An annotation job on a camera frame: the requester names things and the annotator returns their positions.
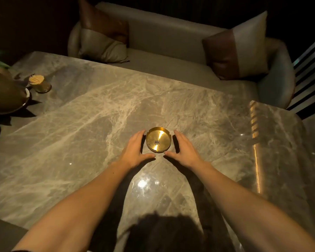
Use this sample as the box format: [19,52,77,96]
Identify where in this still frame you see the person's left forearm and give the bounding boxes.
[12,160,137,252]

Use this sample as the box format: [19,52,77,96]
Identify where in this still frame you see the person's left hand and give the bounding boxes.
[120,130,156,170]

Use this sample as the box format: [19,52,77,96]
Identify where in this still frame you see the person's right forearm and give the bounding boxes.
[193,161,315,252]

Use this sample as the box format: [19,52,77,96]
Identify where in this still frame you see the dark slatted partition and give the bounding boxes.
[287,31,315,120]

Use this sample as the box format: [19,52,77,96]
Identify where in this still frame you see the glass toothpick holder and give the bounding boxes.
[28,75,52,94]

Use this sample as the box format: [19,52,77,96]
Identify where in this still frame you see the person's right hand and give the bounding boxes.
[164,130,206,171]

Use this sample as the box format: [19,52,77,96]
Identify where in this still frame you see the brown ceramic plant pot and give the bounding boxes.
[0,66,28,113]

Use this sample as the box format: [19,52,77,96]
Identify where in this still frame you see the maroon and white cushion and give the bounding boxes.
[202,10,269,81]

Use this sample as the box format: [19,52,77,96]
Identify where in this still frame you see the white saucer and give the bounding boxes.
[0,87,31,115]

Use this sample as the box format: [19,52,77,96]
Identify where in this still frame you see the grey upholstered sofa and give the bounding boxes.
[67,1,296,109]

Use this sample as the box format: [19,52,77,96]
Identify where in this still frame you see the brown and beige cushion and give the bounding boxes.
[77,0,130,63]

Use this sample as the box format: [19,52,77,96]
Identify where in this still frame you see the gold metal ashtray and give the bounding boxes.
[146,127,172,153]

